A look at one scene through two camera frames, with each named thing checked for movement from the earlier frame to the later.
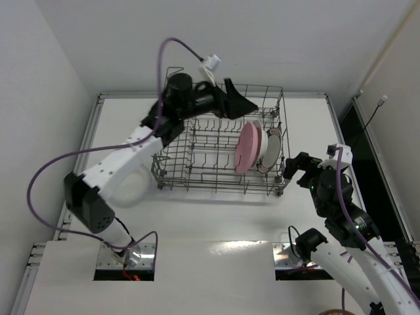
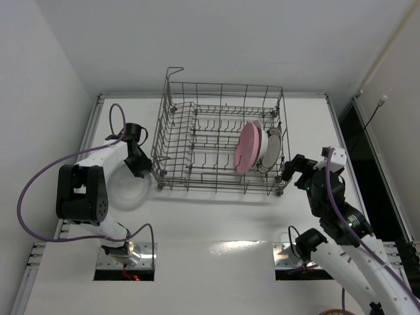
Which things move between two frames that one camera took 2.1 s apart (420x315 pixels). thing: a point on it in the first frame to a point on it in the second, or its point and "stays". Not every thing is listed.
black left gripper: [222, 99] to [138, 161]
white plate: [131, 189] stays
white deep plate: [264, 138] stays
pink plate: [247, 147] stays
